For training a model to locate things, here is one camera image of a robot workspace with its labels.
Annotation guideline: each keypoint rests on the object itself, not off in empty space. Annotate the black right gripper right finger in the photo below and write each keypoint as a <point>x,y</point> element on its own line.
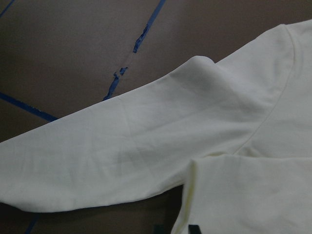
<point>194,229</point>

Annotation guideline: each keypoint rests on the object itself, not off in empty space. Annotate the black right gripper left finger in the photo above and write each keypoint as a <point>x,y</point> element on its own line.
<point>158,229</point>

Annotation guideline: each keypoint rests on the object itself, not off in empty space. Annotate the cream long-sleeve cat shirt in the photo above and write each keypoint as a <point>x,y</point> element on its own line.
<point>236,133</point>

